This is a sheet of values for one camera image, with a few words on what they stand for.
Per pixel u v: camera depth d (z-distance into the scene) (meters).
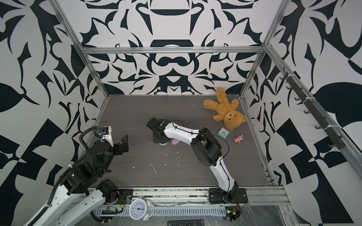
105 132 0.58
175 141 0.92
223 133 0.96
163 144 0.92
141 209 0.69
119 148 0.61
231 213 0.71
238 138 0.93
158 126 0.67
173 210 0.71
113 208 0.71
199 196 0.76
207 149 0.53
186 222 0.67
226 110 1.02
